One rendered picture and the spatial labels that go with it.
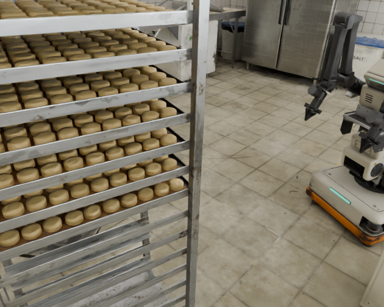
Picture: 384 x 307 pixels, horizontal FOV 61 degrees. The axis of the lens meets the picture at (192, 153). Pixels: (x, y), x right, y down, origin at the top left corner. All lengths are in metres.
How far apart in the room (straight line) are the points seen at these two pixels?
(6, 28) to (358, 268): 2.20
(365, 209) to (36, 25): 2.13
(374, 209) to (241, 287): 0.99
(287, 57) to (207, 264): 3.95
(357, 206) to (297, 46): 3.38
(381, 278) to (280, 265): 0.60
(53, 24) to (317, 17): 4.65
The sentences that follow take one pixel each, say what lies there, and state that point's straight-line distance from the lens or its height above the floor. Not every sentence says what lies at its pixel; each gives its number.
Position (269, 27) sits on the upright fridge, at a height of 0.78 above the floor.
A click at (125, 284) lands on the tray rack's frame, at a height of 0.15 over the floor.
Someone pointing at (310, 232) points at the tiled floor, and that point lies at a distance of 2.50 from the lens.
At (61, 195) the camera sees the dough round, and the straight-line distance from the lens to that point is 0.96.
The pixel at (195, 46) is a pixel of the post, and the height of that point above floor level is 1.43.
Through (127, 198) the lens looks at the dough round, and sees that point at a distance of 1.05.
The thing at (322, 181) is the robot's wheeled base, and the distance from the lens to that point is 2.59.
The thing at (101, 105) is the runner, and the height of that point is 1.32.
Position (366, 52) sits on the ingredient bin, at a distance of 5.28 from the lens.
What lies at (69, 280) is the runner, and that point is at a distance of 1.11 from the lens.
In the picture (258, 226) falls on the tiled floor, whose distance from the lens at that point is 2.44.
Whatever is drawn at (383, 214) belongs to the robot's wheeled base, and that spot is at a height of 0.28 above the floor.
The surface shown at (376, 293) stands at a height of 0.23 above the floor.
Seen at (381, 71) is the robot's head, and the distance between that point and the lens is 2.18.
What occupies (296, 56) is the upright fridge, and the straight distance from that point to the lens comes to 5.37.
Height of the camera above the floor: 1.62
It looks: 30 degrees down
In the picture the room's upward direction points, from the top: 2 degrees clockwise
